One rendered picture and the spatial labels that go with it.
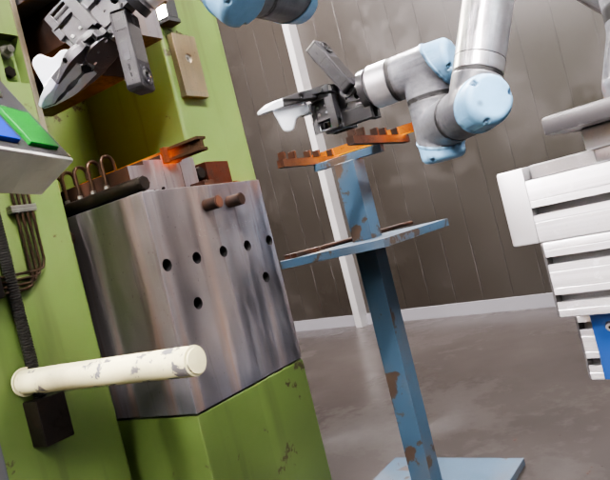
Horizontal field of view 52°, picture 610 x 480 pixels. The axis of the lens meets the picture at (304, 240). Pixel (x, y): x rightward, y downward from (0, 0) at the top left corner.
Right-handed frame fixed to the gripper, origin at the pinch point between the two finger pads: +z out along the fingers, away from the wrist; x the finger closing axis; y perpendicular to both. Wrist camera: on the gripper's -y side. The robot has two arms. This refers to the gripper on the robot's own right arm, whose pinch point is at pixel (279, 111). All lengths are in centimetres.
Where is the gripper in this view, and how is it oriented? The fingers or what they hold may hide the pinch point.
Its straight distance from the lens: 124.0
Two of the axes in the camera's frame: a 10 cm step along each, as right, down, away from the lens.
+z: -8.1, 2.0, 5.5
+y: 2.4, 9.7, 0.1
